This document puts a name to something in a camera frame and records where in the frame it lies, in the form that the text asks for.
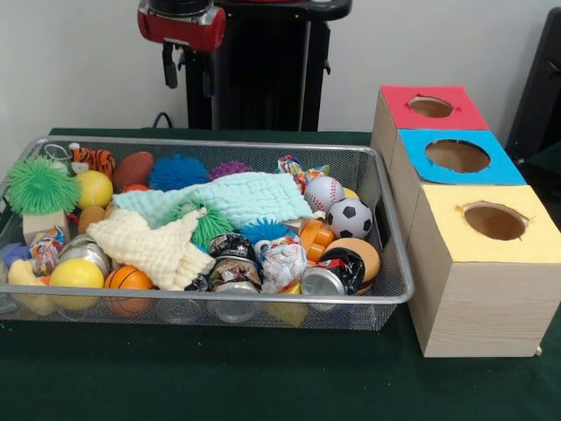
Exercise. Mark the black upright panel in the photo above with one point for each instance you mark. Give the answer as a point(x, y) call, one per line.
point(543, 88)

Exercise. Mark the plain wooden cube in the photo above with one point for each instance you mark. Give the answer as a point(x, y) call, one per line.
point(44, 226)

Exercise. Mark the purple spiky toy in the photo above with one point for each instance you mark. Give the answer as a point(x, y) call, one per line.
point(230, 168)

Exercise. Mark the cream yellow knitted cloth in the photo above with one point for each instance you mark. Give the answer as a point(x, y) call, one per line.
point(153, 246)

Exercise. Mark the light green spiky ball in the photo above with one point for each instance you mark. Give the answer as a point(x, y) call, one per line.
point(213, 226)

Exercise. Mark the crushed shiny silver can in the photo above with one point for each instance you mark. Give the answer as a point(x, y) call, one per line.
point(85, 254)

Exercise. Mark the wooden box with three holes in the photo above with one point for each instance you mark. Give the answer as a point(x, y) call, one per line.
point(473, 307)

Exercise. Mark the white baseball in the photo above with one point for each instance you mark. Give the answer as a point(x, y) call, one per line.
point(324, 193)

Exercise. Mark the plain blue spiky ball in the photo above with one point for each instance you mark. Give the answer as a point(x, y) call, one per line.
point(178, 173)

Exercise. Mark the large green spiky ball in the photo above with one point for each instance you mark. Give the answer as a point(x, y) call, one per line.
point(39, 186)

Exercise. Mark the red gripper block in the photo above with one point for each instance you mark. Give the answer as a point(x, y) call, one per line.
point(180, 28)

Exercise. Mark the small brown football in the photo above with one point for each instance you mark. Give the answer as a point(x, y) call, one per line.
point(131, 171)

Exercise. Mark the blue spiky ball with eyes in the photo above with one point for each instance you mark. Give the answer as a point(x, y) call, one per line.
point(265, 231)

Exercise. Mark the dark green table cloth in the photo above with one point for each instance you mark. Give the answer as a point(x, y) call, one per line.
point(263, 377)

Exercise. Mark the small soccer ball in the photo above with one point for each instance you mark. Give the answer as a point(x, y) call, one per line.
point(350, 218)

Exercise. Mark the pale blue waffle cloth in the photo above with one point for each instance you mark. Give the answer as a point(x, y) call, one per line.
point(245, 197)

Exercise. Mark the black drink can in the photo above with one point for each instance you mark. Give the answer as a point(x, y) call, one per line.
point(333, 272)

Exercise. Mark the small orange basketball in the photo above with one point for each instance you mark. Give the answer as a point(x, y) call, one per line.
point(129, 281)

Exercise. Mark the striped orange tiger toy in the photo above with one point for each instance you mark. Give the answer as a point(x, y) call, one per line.
point(92, 159)

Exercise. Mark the shallow clear mesh bin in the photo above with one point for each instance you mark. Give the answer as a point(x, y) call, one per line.
point(377, 167)

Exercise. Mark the yellow smiley ball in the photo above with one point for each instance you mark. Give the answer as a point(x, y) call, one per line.
point(76, 274)

